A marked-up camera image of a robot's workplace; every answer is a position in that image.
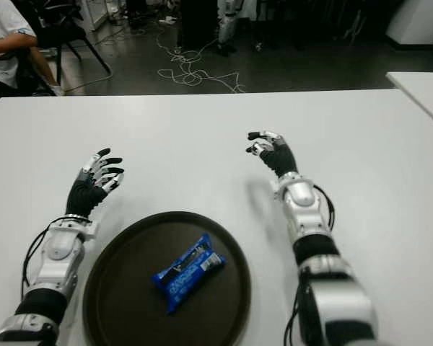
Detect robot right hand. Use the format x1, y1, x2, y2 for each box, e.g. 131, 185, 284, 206
245, 130, 299, 178

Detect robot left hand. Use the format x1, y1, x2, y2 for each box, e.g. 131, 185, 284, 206
64, 147, 126, 219

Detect blue Oreo packet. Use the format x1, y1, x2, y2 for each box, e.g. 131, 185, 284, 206
150, 233, 227, 314

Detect round dark brown tray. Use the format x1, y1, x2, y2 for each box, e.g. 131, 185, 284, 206
82, 210, 253, 346

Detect black armrest chair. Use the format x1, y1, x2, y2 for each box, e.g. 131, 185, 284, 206
0, 46, 58, 97

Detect silver humanoid robot legs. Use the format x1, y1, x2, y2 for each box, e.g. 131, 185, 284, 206
216, 0, 242, 57

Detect white side table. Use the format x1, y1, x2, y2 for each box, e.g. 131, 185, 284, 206
385, 71, 433, 133

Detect seated person white shirt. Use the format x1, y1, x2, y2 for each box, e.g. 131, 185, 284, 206
0, 0, 64, 112

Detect white cabinet black base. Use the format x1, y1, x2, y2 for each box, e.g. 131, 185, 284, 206
384, 0, 433, 46

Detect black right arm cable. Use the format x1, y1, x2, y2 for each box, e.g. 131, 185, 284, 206
284, 183, 336, 346

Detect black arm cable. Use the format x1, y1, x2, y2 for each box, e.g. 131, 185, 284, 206
284, 183, 336, 346
21, 216, 69, 296

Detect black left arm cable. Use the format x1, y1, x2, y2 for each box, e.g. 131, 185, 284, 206
21, 216, 69, 296

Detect white floor cable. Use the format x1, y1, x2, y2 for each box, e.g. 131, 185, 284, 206
154, 21, 246, 94

